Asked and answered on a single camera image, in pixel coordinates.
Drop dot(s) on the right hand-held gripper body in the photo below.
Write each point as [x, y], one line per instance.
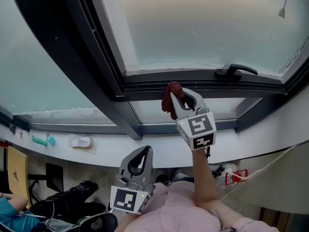
[200, 129]

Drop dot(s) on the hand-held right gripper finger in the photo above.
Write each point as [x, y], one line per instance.
[200, 101]
[177, 107]

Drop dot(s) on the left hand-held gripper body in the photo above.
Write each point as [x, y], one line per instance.
[125, 199]

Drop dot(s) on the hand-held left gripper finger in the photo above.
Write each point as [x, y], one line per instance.
[124, 165]
[149, 168]

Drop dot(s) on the dark red cloth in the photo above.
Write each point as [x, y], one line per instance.
[167, 100]

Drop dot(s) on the white window sill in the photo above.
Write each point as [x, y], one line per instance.
[169, 151]

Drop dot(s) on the person's right forearm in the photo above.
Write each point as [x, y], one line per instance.
[202, 178]

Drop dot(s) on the person's left forearm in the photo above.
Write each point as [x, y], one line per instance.
[125, 222]

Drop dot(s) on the person's dark shoe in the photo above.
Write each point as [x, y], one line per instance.
[162, 178]

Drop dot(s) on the small low glass pane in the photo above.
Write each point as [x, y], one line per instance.
[222, 107]

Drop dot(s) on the black office chair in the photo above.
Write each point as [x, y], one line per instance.
[101, 222]

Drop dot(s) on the small black box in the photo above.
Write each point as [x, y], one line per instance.
[216, 169]

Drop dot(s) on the black bag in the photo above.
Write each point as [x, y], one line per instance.
[79, 192]

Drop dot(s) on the person's pink shirt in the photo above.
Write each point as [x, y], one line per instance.
[173, 209]

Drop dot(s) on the bagged white slipper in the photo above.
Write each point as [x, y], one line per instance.
[82, 142]

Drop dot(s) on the clear plastic bag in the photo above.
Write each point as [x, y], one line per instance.
[220, 181]

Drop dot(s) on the frosted hinged window sash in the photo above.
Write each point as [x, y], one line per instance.
[205, 28]

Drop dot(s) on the small teal cap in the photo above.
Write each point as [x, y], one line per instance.
[51, 140]

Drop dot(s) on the teal tube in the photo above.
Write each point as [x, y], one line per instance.
[39, 141]

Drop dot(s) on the brown wooden panel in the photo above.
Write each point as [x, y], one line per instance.
[272, 220]

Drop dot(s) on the small dark clip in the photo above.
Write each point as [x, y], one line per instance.
[12, 129]

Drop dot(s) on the small red object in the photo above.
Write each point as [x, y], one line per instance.
[2, 143]

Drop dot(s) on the red plastic frame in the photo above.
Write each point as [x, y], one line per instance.
[243, 172]

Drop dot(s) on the dark fixed window frame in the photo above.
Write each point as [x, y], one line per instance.
[60, 52]

